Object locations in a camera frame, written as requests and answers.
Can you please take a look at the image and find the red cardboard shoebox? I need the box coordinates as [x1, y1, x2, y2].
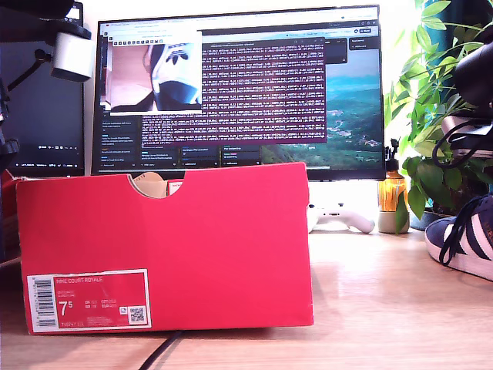
[0, 161, 315, 335]

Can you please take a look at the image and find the blue suede striped shoe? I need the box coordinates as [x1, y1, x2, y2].
[424, 194, 493, 281]

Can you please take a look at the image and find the wide computer monitor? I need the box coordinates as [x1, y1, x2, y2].
[91, 4, 387, 181]

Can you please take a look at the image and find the white game controller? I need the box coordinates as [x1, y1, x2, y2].
[307, 203, 375, 234]

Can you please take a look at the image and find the amber pump bottle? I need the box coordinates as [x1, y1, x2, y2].
[378, 138, 408, 214]

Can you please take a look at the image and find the pale round pot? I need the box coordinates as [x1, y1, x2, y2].
[377, 210, 411, 235]

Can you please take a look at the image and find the dark planter tray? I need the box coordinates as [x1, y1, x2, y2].
[409, 207, 455, 231]

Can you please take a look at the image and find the green potted plant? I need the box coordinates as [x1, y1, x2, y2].
[384, 0, 493, 235]

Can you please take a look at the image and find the dark computer monitor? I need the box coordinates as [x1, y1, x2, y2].
[0, 2, 85, 177]

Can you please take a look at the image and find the dark teal curtain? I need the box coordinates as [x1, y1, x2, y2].
[419, 0, 493, 101]

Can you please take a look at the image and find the black table cable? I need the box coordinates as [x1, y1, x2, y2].
[139, 330, 182, 370]

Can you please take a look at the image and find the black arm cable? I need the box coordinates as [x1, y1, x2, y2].
[431, 122, 487, 167]

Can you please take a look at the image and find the white arm camera box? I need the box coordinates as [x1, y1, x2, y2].
[51, 32, 96, 83]

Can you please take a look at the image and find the grey arm camera box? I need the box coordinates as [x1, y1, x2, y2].
[441, 114, 493, 159]

